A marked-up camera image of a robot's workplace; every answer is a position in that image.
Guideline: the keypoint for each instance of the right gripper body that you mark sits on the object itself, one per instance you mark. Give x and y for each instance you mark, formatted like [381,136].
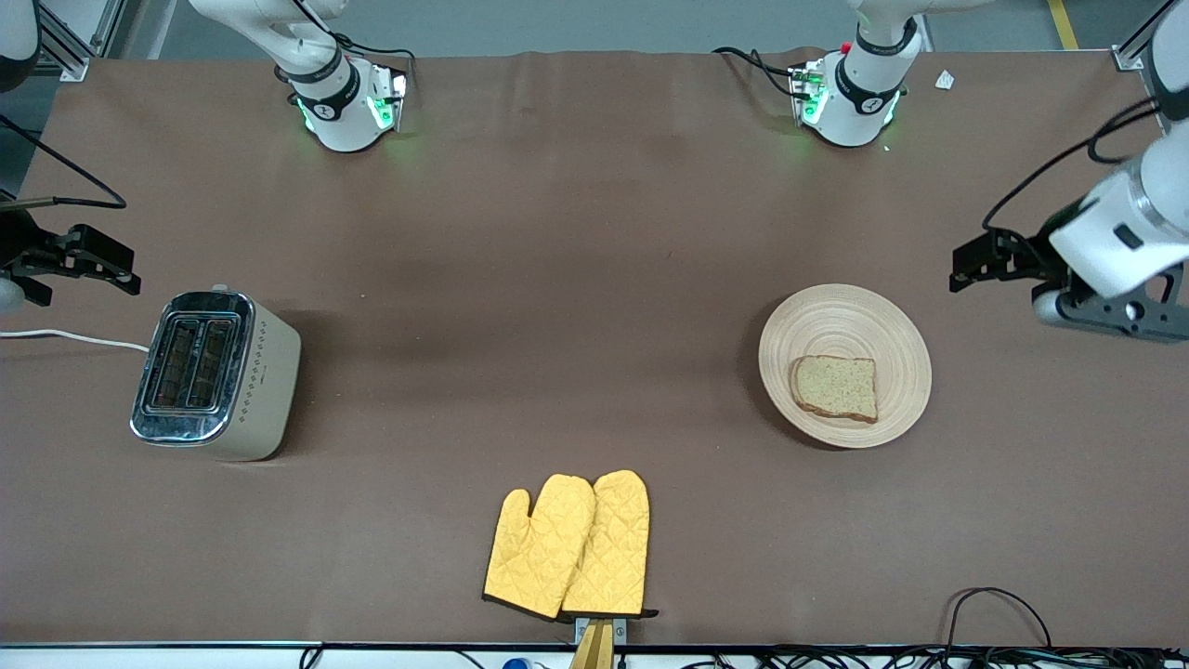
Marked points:
[19,243]

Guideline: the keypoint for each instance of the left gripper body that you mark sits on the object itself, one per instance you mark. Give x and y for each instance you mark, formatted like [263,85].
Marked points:
[1038,250]

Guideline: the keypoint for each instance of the round wooden plate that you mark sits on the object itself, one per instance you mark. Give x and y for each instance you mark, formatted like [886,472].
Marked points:
[845,321]

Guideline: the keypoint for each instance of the slice of brown toast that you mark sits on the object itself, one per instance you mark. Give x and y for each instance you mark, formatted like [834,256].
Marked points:
[836,387]

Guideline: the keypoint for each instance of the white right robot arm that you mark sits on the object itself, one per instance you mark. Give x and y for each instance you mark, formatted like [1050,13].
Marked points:
[339,111]

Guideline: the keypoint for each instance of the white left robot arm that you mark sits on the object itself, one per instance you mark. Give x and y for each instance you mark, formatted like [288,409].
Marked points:
[859,102]

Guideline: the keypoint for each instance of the silver two-slot toaster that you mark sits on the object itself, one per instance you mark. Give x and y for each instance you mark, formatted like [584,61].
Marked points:
[214,390]

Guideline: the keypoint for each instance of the small white paper scrap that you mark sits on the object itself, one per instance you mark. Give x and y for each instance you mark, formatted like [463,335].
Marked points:
[945,80]

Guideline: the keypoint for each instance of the brown table cover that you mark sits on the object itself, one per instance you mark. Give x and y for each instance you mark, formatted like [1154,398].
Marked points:
[557,279]

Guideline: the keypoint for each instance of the yellow quilted oven mitt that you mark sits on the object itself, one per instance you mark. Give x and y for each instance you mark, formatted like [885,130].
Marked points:
[534,553]
[613,548]

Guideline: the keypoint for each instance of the wooden wedge piece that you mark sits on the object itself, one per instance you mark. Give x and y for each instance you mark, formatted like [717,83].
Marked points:
[594,650]

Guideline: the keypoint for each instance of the blue round object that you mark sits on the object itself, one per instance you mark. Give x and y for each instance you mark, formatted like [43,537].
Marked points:
[516,663]

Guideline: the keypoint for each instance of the aluminium frame post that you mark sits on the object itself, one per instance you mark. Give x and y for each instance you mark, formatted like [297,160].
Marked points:
[74,46]
[1133,51]

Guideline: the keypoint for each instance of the white table edge rail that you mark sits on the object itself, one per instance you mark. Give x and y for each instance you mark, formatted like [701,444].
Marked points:
[186,659]

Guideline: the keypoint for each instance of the grey metal bracket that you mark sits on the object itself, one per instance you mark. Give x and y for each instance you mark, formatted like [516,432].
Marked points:
[620,630]

